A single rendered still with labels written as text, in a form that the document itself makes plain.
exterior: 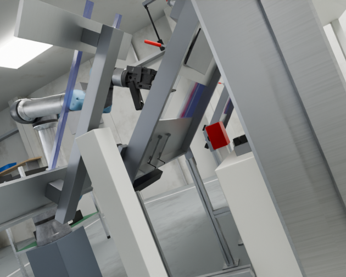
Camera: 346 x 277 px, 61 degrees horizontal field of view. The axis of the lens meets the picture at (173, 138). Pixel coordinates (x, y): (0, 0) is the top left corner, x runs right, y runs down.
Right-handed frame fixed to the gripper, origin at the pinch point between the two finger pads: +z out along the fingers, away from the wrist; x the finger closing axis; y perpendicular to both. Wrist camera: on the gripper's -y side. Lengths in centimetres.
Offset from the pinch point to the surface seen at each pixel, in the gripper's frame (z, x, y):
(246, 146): 31.8, -6.0, -14.2
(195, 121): 0.6, 47.0, -13.3
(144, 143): 0.7, -21.0, -18.1
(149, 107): 0.7, -21.0, -6.5
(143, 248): 17, -52, -35
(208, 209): 17, 49, -60
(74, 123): -322, 387, -91
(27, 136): -444, 396, -143
